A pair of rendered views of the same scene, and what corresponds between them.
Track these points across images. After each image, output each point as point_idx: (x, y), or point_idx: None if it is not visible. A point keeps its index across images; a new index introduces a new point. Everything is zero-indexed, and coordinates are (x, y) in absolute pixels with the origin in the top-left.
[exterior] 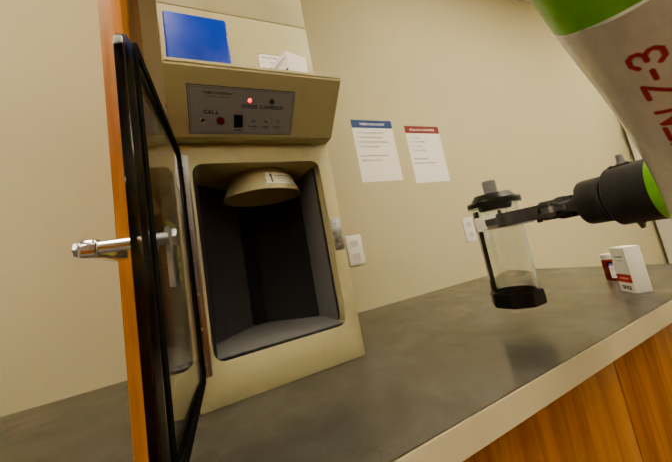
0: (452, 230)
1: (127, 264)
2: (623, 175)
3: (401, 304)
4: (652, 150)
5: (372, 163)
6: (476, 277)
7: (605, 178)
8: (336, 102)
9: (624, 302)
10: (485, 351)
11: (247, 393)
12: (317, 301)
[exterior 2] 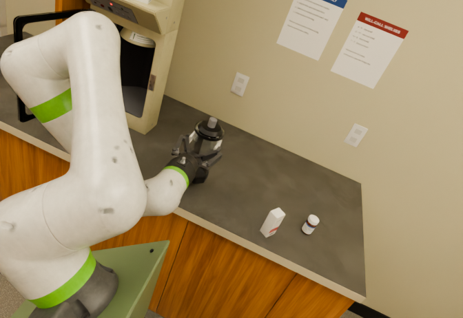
0: (336, 124)
1: None
2: (168, 163)
3: (238, 134)
4: None
5: (296, 32)
6: (329, 166)
7: (172, 159)
8: (158, 22)
9: (238, 221)
10: (153, 170)
11: None
12: None
